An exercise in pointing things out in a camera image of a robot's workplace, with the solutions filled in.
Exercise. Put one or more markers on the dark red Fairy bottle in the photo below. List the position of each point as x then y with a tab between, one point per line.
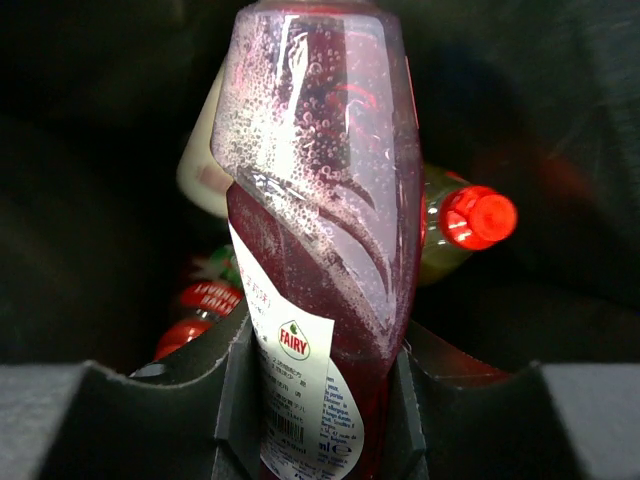
316	125

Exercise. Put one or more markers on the small red-cap bottle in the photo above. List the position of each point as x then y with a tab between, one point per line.
209	289

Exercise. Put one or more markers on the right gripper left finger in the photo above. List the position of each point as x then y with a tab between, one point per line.
194	414

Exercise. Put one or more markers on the black canvas bag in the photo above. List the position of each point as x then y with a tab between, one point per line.
537	99

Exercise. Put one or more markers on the beige pump bottle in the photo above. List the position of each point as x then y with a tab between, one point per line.
199	177

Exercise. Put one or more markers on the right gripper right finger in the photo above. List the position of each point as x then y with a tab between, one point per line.
455	417

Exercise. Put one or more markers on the yellow red-cap detergent bottle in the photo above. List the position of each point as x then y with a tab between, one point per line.
459	219

